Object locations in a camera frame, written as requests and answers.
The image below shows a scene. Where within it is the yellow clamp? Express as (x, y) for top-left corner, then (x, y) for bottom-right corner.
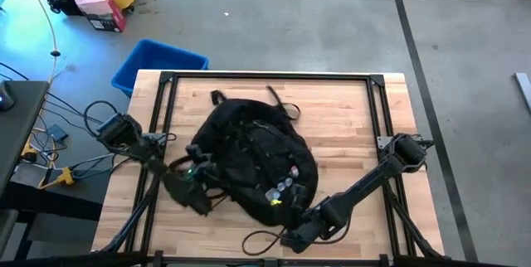
(38, 166), (76, 190)

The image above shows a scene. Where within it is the pink cardboard box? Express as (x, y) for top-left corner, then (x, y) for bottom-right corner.
(74, 0), (128, 33)

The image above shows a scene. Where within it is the beige hose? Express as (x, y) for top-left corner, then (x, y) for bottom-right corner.
(18, 0), (61, 88)

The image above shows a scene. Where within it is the computer mouse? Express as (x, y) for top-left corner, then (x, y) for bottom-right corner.
(0, 79), (16, 113)

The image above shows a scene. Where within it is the grey power adapter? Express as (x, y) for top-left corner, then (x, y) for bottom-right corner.
(46, 124), (69, 143)

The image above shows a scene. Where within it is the black aluminium table frame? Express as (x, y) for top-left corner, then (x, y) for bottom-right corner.
(99, 70), (445, 267)

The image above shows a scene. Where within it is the black desk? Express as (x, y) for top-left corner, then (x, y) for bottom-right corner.
(0, 80), (51, 196)

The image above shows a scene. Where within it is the grey metal bar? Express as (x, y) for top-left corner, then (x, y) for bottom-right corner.
(513, 71), (531, 114)

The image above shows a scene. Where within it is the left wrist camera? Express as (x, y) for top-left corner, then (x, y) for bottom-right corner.
(185, 143), (205, 163)

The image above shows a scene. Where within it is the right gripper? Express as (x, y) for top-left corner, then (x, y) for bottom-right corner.
(290, 184), (323, 231)

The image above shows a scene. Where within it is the blue plastic bin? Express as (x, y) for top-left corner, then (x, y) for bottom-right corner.
(110, 38), (210, 98)

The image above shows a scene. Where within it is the black backpack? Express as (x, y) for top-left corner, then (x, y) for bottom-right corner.
(169, 85), (320, 229)

